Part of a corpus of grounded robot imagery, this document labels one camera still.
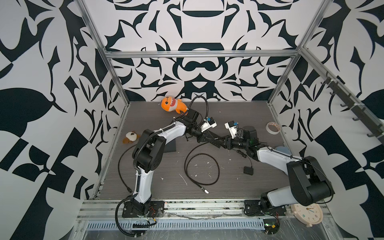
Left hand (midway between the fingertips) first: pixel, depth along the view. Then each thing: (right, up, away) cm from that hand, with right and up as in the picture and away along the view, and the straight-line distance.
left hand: (214, 136), depth 87 cm
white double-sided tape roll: (+43, +4, +17) cm, 47 cm away
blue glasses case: (+44, -9, +7) cm, 45 cm away
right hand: (+2, -1, -2) cm, 3 cm away
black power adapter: (+19, -19, -1) cm, 27 cm away
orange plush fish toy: (-28, +21, +20) cm, 40 cm away
